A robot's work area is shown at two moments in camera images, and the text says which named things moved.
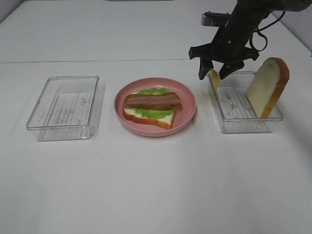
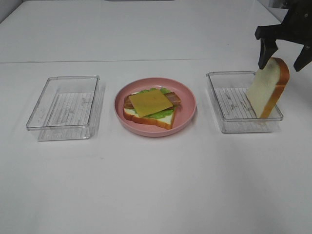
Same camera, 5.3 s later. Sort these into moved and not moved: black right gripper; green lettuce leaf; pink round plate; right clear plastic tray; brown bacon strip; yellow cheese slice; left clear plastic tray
Moved: yellow cheese slice; brown bacon strip; black right gripper
Not moved: pink round plate; right clear plastic tray; left clear plastic tray; green lettuce leaf
